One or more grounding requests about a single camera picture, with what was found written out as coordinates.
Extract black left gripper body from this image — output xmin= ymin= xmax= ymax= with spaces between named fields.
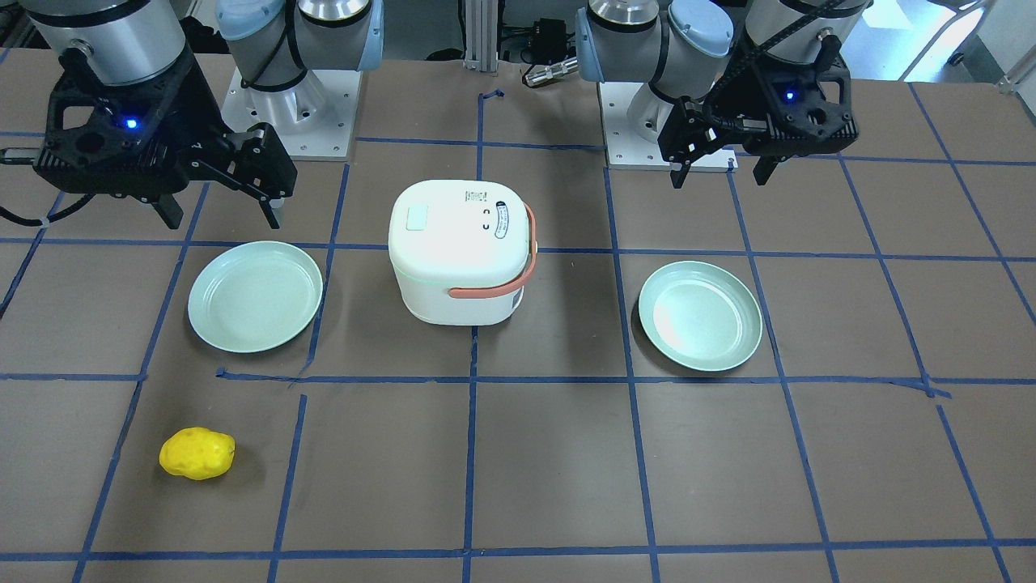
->
xmin=658 ymin=36 xmax=860 ymax=166

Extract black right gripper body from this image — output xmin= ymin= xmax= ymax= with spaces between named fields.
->
xmin=32 ymin=47 xmax=297 ymax=202

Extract white rice cooker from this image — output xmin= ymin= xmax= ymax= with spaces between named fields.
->
xmin=389 ymin=180 xmax=539 ymax=327

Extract green plate near left arm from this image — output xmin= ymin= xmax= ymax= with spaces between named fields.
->
xmin=637 ymin=261 xmax=762 ymax=372

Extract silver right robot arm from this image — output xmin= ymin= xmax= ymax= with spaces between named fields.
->
xmin=2 ymin=1 xmax=384 ymax=229

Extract green plate near right arm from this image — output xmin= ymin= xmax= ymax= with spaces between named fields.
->
xmin=186 ymin=240 xmax=325 ymax=354

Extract yellow toy potato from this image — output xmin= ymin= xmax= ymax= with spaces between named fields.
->
xmin=159 ymin=427 xmax=236 ymax=480

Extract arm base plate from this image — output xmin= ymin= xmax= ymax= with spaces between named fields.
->
xmin=597 ymin=81 xmax=739 ymax=172
xmin=221 ymin=70 xmax=363 ymax=161

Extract aluminium frame post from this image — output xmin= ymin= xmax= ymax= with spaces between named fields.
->
xmin=461 ymin=1 xmax=500 ymax=76

